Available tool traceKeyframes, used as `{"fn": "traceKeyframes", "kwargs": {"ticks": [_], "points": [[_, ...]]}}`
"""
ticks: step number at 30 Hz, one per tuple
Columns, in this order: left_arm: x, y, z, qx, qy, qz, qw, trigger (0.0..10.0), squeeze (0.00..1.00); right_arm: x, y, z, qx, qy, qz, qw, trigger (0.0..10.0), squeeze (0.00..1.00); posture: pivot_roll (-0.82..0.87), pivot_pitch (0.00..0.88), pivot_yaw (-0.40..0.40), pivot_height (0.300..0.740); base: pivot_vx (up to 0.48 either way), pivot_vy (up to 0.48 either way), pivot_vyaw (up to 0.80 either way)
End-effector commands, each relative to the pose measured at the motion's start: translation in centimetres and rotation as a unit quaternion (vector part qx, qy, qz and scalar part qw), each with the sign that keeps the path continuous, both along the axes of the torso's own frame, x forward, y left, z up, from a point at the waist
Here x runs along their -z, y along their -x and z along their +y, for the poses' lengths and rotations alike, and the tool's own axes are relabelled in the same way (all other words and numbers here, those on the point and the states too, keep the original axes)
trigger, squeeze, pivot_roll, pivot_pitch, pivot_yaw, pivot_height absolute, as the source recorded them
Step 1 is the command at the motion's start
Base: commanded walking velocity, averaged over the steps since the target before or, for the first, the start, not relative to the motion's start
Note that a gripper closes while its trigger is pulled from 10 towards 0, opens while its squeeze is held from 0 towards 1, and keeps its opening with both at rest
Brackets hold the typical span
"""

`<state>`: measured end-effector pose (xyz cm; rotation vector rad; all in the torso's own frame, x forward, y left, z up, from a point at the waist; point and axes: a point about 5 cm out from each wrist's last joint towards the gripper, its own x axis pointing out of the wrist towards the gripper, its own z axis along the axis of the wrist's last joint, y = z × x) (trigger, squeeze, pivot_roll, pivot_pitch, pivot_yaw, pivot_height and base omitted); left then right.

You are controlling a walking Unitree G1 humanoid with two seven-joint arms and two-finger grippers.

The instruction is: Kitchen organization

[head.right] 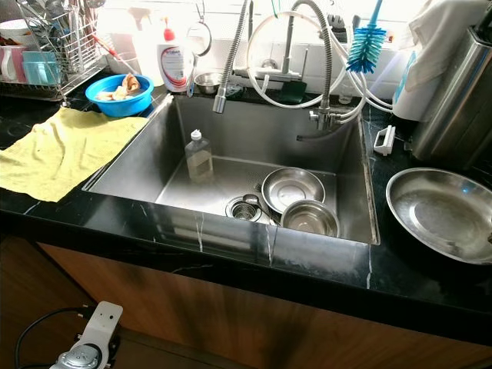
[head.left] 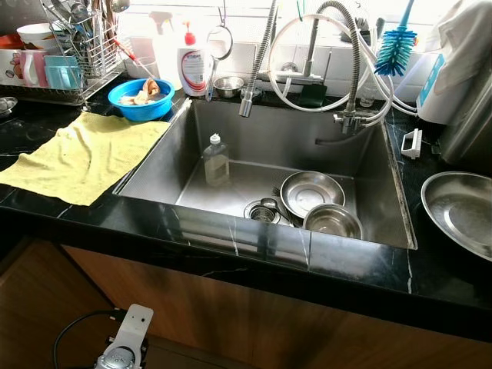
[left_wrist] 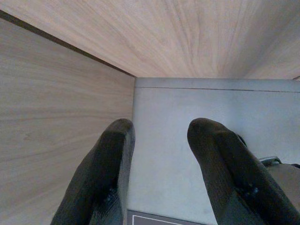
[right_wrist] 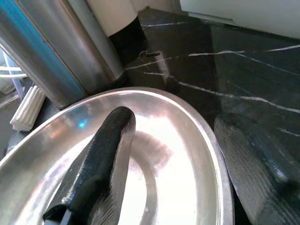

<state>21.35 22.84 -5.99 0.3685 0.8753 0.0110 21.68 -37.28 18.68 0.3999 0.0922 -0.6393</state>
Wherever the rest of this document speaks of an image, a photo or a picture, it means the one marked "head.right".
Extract small deep steel bowl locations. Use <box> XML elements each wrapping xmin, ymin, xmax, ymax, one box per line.
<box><xmin>280</xmin><ymin>198</ymin><xmax>341</xmax><ymax>238</ymax></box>

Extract wooden base cabinet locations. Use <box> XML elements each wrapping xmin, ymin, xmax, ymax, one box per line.
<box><xmin>0</xmin><ymin>234</ymin><xmax>492</xmax><ymax>369</ymax></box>

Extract steel drain strainer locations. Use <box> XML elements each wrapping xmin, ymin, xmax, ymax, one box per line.
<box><xmin>224</xmin><ymin>193</ymin><xmax>267</xmax><ymax>224</ymax></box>

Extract yellow dish cloth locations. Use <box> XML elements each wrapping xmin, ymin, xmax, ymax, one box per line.
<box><xmin>0</xmin><ymin>106</ymin><xmax>149</xmax><ymax>204</ymax></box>

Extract clear plastic bottle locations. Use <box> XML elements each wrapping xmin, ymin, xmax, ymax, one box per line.
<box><xmin>184</xmin><ymin>128</ymin><xmax>215</xmax><ymax>185</ymax></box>

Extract wide shallow steel bowl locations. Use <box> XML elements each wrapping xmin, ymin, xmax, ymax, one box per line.
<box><xmin>261</xmin><ymin>166</ymin><xmax>327</xmax><ymax>215</ymax></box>

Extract blue plastic bowl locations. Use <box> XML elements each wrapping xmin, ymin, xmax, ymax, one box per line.
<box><xmin>84</xmin><ymin>72</ymin><xmax>155</xmax><ymax>118</ymax></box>

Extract stainless steel sink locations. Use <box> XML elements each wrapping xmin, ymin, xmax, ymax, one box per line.
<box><xmin>82</xmin><ymin>93</ymin><xmax>382</xmax><ymax>246</ymax></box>

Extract brown food scraps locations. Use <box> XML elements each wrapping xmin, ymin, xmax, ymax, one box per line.
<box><xmin>101</xmin><ymin>73</ymin><xmax>141</xmax><ymax>101</ymax></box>

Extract steel pull-down sprayer faucet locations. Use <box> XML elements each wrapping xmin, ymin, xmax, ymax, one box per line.
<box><xmin>212</xmin><ymin>0</ymin><xmax>309</xmax><ymax>115</ymax></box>

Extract tiny steel bowl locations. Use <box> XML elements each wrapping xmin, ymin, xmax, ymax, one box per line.
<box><xmin>193</xmin><ymin>71</ymin><xmax>224</xmax><ymax>95</ymax></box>

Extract teal plastic container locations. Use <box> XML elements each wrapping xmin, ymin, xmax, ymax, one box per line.
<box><xmin>21</xmin><ymin>51</ymin><xmax>59</xmax><ymax>86</ymax></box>

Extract white red pump soap bottle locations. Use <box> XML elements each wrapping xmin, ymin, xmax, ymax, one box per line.
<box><xmin>155</xmin><ymin>16</ymin><xmax>194</xmax><ymax>94</ymax></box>

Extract pink plastic container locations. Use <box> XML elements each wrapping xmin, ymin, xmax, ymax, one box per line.
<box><xmin>0</xmin><ymin>45</ymin><xmax>26</xmax><ymax>85</ymax></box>

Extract white spray bottle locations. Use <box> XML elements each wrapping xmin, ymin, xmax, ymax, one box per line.
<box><xmin>128</xmin><ymin>5</ymin><xmax>163</xmax><ymax>78</ymax></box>

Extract dark sponge holder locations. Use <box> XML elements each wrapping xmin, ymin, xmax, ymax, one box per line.
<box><xmin>278</xmin><ymin>80</ymin><xmax>309</xmax><ymax>105</ymax></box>

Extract grey gooseneck tap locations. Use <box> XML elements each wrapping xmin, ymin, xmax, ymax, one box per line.
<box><xmin>291</xmin><ymin>0</ymin><xmax>359</xmax><ymax>132</ymax></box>

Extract round hanging steel strainer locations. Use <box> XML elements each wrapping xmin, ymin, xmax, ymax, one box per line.
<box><xmin>185</xmin><ymin>0</ymin><xmax>213</xmax><ymax>57</ymax></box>

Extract white ceramic bowl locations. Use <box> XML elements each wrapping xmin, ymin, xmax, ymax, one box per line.
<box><xmin>0</xmin><ymin>18</ymin><xmax>40</xmax><ymax>46</ymax></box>

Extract small white plastic clip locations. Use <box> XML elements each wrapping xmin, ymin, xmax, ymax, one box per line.
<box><xmin>373</xmin><ymin>125</ymin><xmax>397</xmax><ymax>157</ymax></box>

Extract large steel plate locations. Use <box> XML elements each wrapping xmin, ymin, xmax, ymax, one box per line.
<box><xmin>385</xmin><ymin>166</ymin><xmax>492</xmax><ymax>267</ymax></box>

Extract blue bottle brush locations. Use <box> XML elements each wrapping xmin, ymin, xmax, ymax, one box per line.
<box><xmin>345</xmin><ymin>0</ymin><xmax>388</xmax><ymax>75</ymax></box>

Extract white water purifier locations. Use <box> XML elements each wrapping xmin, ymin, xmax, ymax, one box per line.
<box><xmin>391</xmin><ymin>0</ymin><xmax>479</xmax><ymax>123</ymax></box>

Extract tall steel container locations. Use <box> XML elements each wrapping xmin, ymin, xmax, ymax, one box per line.
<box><xmin>408</xmin><ymin>22</ymin><xmax>492</xmax><ymax>172</ymax></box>

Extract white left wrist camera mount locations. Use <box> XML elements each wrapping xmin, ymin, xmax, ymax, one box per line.
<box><xmin>72</xmin><ymin>301</ymin><xmax>125</xmax><ymax>355</ymax></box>

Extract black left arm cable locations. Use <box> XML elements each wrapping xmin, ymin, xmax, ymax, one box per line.
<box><xmin>15</xmin><ymin>305</ymin><xmax>91</xmax><ymax>369</ymax></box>

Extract red handled utensil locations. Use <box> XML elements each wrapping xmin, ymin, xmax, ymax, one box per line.
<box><xmin>95</xmin><ymin>34</ymin><xmax>125</xmax><ymax>67</ymax></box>

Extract steel wire dish rack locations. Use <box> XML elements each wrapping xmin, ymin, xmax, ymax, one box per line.
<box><xmin>0</xmin><ymin>0</ymin><xmax>102</xmax><ymax>103</ymax></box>

